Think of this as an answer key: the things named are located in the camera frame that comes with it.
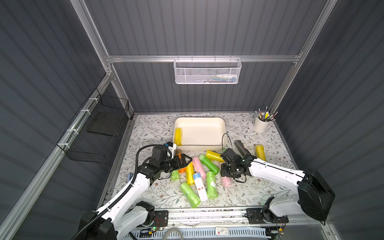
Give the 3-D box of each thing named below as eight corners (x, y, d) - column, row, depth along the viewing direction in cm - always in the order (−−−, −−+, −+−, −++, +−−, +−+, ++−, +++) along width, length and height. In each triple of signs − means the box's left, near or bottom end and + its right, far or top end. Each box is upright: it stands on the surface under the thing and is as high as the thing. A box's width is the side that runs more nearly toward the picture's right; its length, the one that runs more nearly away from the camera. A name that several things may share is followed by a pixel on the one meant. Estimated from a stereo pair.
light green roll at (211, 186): (207, 198, 81) (207, 196, 78) (205, 174, 90) (206, 171, 86) (217, 198, 81) (218, 196, 77) (215, 174, 90) (215, 171, 86)
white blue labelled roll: (200, 201, 80) (200, 199, 76) (193, 177, 88) (193, 174, 85) (208, 199, 80) (208, 196, 77) (200, 175, 89) (200, 172, 86)
